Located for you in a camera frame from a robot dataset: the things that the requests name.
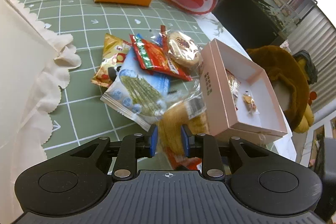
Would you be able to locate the red spicy snack packet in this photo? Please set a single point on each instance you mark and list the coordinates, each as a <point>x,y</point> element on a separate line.
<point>155,58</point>

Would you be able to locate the bread packet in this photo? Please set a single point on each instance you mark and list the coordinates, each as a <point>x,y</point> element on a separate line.
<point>170,121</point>

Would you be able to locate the brown plush toy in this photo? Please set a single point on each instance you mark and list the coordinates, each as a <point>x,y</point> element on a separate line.
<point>283,66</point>

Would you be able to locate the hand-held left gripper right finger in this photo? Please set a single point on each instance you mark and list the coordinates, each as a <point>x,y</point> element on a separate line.
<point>185,141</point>

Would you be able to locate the pink cardboard box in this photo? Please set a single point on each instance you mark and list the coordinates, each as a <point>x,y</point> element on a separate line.
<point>223,98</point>

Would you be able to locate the white lace cloth bag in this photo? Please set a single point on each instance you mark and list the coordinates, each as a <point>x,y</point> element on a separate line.
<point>21,69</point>

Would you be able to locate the black cabinet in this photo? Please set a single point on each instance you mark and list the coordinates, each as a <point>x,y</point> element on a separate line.
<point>236,11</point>

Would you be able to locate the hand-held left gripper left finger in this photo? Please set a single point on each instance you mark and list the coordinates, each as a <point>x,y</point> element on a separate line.
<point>153,141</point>

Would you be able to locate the green checked tablecloth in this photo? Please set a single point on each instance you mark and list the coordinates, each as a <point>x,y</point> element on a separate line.
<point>78,16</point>

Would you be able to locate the clear wrapped snack packet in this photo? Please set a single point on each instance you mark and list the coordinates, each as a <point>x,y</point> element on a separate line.
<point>233,87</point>

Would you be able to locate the round rice cracker packet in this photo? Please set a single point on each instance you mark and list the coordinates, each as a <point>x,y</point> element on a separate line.
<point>183,50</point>

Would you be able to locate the blue seaweed snack packet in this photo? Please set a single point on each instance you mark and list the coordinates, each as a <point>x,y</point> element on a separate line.
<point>136,92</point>

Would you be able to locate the small wrapped candy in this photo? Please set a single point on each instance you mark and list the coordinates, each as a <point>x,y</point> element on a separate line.
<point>249,102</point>

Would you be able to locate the yellow panda snack packet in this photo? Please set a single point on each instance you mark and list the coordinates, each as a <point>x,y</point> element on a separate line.
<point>110,56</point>

